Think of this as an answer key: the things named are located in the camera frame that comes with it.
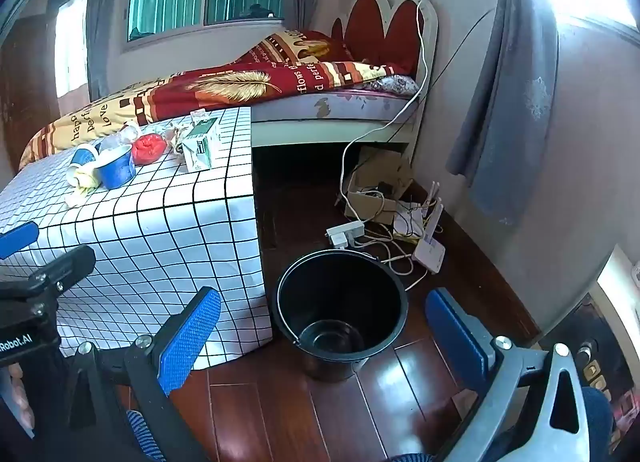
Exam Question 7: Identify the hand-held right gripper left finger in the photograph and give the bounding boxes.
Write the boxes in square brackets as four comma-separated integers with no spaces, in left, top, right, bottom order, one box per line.
[60,287,222,462]

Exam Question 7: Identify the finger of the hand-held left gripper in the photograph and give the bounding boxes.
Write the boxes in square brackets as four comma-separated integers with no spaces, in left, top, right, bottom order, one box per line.
[0,221,40,260]
[27,245,97,313]

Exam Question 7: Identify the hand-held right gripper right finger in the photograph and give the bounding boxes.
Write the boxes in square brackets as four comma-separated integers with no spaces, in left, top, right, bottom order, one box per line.
[425,288,591,462]

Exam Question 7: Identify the blue paper cup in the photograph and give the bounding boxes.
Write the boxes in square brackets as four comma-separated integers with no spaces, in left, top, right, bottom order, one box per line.
[70,142,101,168]
[94,147,137,190]

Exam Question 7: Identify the black plastic bucket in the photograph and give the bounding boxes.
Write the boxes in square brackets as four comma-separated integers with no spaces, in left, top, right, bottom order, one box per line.
[276,249,409,383]

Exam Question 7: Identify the red plastic bag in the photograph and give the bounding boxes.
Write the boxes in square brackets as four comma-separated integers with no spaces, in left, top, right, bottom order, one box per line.
[131,133,167,165]

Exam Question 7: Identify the white tissue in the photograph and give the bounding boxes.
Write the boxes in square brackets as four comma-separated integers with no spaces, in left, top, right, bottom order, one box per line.
[165,121,193,158]

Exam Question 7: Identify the green white carton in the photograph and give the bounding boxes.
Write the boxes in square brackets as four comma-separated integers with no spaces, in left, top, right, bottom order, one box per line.
[181,117,222,173]

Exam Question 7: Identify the person's left hand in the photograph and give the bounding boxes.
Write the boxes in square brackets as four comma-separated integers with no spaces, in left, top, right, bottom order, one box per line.
[0,362,35,440]

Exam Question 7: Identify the white router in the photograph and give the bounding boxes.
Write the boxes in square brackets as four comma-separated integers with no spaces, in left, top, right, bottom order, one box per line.
[412,197,446,274]

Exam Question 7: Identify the white checkered tablecloth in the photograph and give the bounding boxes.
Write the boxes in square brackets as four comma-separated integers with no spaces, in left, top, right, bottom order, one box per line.
[0,106,273,372]

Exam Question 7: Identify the white modem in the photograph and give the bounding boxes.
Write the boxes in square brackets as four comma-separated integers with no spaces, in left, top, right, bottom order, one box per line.
[392,181,426,243]

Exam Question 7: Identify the side cabinet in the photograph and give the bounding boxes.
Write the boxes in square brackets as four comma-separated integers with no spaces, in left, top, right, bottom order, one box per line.
[542,242,640,448]

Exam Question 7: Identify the brown wooden door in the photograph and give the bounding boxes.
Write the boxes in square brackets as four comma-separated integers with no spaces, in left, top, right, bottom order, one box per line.
[0,15,63,168]

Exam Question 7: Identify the white power strip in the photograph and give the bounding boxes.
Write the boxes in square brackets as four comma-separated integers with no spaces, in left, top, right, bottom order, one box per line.
[326,221,366,249]

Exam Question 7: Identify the cardboard box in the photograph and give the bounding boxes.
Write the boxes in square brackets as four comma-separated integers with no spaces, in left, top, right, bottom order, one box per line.
[345,145,413,225]

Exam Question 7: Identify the grey patterned curtain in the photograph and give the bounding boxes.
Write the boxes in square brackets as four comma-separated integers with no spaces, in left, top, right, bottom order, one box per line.
[445,0,561,228]

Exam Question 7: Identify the grey curtain beside door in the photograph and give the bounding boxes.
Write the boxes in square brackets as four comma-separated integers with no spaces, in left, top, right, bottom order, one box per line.
[86,0,133,98]

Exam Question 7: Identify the red patterned blanket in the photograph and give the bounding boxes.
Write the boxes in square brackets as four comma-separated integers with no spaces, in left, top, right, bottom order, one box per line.
[20,30,416,170]

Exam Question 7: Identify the purple floral mattress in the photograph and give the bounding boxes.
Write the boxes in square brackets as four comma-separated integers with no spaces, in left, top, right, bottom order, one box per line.
[250,90,426,124]

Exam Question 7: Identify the floral pillow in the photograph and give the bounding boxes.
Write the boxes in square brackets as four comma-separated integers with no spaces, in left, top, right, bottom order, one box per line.
[367,73,421,96]

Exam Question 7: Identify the white floor cables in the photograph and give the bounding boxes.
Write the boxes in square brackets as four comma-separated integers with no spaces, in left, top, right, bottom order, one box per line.
[350,222,431,293]

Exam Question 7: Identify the white bed frame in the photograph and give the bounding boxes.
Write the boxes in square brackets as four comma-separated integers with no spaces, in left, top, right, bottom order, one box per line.
[250,0,440,163]

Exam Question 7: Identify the long white cable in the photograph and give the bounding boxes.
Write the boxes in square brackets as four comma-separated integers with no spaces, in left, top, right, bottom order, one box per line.
[340,0,432,203]

